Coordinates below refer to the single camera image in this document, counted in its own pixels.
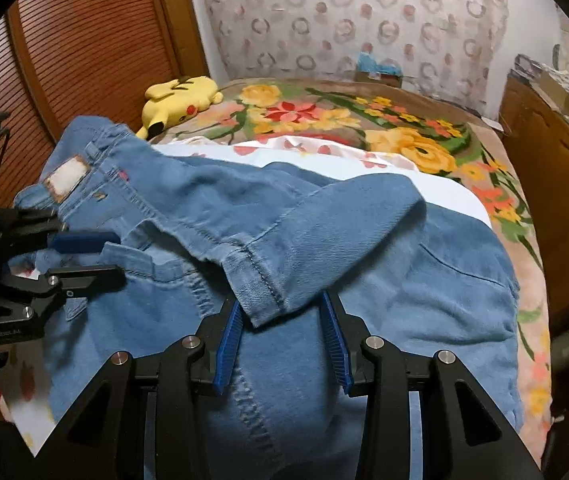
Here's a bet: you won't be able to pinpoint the white strawberry print sheet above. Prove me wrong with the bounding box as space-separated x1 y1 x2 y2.
0 135 493 458

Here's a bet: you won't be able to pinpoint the blue cloth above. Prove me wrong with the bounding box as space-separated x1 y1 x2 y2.
357 51 400 76

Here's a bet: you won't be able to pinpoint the blue denim pants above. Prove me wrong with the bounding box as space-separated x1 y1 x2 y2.
12 115 525 480

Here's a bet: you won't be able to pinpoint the patterned storage box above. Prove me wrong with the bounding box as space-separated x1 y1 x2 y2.
537 61 569 113

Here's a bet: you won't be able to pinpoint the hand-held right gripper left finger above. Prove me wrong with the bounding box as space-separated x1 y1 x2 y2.
32 299 245 480

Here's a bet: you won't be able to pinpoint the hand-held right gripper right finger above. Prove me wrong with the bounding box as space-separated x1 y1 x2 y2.
319 289 547 480

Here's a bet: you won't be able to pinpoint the wooden sideboard cabinet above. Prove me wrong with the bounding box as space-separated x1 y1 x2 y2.
498 72 569 321

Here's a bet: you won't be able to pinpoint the yellow plush toy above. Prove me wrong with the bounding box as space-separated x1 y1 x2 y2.
137 76 224 141

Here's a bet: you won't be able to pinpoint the wooden slatted wardrobe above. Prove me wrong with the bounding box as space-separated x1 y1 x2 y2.
0 0 210 213

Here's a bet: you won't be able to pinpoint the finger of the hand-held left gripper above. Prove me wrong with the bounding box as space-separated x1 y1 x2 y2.
7 265 126 322
0 207 121 256

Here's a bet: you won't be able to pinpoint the sheer circle pattern curtain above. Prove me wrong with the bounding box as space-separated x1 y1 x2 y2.
197 0 510 116

